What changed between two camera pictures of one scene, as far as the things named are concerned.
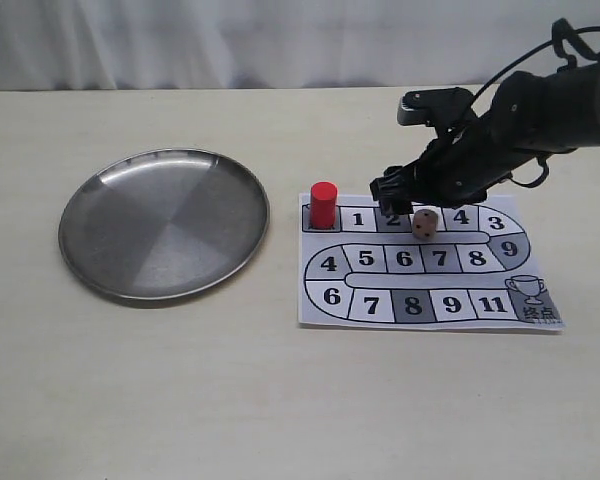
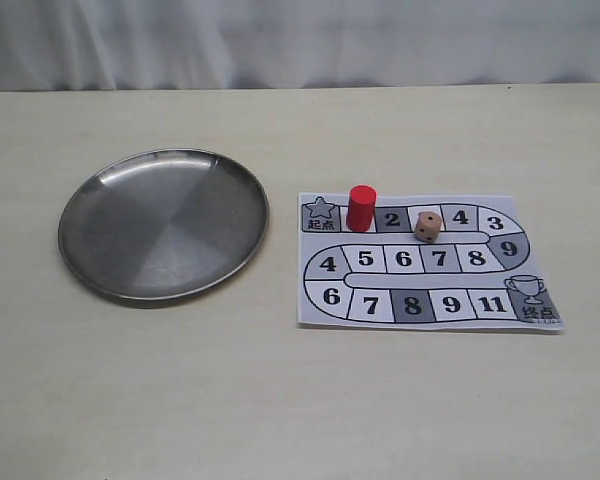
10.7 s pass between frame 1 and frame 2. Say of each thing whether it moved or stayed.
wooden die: stayed
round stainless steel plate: stayed
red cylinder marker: moved
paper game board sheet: stayed
